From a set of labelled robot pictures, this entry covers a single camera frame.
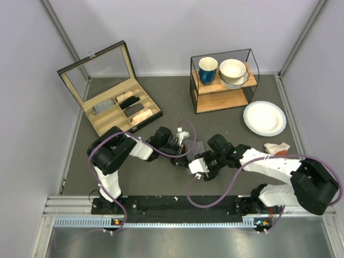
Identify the white cloth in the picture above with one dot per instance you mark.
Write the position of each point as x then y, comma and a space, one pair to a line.
272, 149

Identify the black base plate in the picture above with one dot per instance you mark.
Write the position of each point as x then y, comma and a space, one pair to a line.
177, 209

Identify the grey striped underwear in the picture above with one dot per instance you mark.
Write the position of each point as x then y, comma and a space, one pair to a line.
194, 148

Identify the white paper plate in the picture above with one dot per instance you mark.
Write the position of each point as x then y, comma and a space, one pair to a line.
264, 118

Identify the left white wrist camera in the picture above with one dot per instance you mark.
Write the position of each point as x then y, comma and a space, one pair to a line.
181, 135

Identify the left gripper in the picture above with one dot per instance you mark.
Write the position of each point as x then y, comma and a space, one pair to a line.
182, 161

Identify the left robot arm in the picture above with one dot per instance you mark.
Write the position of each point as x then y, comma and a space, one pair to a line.
108, 153

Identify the white scalloped plate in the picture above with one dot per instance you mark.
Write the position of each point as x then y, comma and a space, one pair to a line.
233, 83

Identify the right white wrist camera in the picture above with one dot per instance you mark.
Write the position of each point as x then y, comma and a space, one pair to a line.
198, 168

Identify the beige rolled cloth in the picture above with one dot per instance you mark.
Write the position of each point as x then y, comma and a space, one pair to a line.
124, 96

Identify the pink rolled cloth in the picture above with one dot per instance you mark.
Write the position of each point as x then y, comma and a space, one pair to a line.
141, 116

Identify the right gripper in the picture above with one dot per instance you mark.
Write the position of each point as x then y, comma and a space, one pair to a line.
213, 173

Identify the black rolled cloth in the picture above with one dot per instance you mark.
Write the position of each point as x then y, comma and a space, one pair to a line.
128, 102

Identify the orange cloth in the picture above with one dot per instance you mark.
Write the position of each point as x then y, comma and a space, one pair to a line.
282, 152

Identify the cream bowl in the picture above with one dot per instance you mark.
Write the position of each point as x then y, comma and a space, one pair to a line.
231, 70

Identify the grey cable duct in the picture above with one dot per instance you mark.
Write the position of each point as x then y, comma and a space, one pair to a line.
108, 222

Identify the black wire wooden shelf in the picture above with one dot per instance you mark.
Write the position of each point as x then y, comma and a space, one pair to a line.
214, 97

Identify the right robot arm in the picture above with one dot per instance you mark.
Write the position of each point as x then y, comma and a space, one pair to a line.
305, 182

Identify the dark grey rolled cloth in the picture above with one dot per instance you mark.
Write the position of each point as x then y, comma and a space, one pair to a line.
131, 110

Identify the blue mug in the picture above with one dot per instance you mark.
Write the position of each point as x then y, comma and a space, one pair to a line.
207, 70

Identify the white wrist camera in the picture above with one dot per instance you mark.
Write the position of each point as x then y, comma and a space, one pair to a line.
181, 135
198, 168

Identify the black organizer box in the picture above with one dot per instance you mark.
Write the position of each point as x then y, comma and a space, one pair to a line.
103, 75

